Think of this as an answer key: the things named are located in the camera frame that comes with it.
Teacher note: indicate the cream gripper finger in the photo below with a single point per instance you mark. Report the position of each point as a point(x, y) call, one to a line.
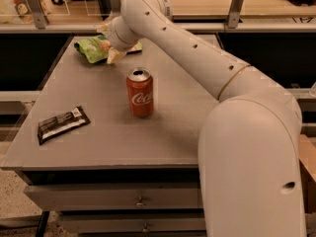
point(115, 55)
point(103, 29)

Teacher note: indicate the green rice chip bag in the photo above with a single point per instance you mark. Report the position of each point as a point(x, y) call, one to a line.
point(95, 49)

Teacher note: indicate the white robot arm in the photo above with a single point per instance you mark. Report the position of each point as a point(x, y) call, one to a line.
point(248, 147)

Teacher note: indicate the red coke can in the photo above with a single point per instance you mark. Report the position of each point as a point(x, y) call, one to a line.
point(139, 83)

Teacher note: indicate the white snack bag background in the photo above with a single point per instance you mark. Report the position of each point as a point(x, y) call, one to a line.
point(15, 12)

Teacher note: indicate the black snack bar wrapper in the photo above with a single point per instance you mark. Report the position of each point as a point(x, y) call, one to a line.
point(55, 126)

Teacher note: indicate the upper grey drawer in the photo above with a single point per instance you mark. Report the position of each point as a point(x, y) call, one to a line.
point(84, 197)

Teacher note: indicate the grey drawer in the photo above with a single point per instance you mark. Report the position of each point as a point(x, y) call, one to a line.
point(84, 197)
point(133, 222)

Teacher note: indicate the lower grey drawer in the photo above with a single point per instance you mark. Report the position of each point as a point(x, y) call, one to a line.
point(133, 222)

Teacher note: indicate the cardboard box with snacks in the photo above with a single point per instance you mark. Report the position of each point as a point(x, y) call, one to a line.
point(307, 157)

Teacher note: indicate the left metal bracket post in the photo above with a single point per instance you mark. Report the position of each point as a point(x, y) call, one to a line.
point(38, 14)

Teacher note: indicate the right metal bracket post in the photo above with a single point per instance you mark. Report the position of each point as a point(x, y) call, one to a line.
point(234, 12)

